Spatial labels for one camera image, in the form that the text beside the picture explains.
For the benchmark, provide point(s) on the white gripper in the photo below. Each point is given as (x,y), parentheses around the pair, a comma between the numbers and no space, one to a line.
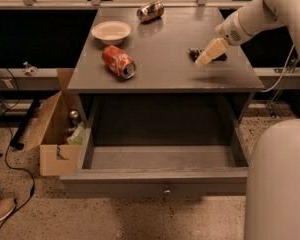
(228,31)

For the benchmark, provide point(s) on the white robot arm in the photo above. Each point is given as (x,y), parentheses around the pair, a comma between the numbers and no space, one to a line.
(273,186)

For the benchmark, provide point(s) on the grey drawer cabinet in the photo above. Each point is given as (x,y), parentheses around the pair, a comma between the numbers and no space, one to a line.
(168,90)

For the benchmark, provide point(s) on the open grey top drawer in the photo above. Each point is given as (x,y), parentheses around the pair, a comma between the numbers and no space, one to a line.
(137,161)

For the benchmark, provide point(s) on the gold brown soda can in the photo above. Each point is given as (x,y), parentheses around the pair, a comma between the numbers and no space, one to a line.
(150,11)

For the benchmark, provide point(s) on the red soda can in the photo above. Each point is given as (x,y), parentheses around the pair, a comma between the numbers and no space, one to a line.
(119,62)

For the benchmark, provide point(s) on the white bowl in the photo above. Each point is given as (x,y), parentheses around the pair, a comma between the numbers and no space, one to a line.
(111,32)

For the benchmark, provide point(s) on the silver bottle in box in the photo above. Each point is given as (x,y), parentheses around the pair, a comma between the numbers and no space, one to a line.
(74,117)

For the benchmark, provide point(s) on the green packet in box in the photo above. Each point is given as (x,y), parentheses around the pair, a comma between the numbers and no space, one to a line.
(78,135)

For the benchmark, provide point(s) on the cardboard box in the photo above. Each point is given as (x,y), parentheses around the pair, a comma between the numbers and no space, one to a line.
(51,130)

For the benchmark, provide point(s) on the small clear object on shelf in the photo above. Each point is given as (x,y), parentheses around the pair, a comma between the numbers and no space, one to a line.
(29,69)

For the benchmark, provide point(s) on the black table leg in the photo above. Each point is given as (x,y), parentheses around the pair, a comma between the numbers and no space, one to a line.
(15,141)

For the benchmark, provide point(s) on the white sneaker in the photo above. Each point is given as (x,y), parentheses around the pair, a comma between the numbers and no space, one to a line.
(7,206)

